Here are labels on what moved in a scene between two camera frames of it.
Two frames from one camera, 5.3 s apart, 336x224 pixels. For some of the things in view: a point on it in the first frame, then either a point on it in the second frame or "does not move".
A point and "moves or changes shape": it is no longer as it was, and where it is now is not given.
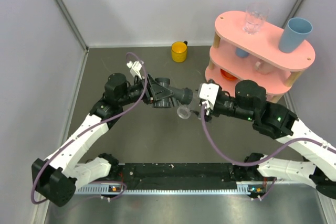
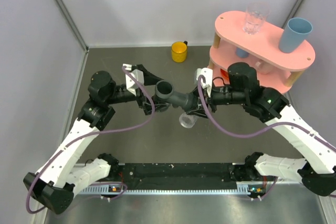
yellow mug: [179, 51] does not move
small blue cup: [241, 53] does not move
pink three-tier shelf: [238, 55] does not move
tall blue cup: [294, 33] does not move
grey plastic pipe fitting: [184, 96] moves or changes shape
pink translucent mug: [263, 67] does not move
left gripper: [158, 91] → [144, 101]
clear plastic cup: [184, 110] → [187, 120]
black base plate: [175, 176] does not move
